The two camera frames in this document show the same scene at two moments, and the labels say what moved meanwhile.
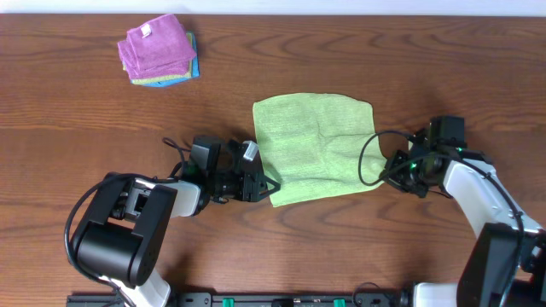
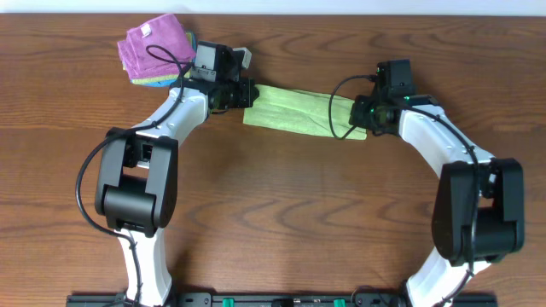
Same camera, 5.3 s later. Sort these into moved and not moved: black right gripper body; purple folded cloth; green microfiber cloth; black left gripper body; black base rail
Moved: black left gripper body; black right gripper body; green microfiber cloth
Not moved: black base rail; purple folded cloth
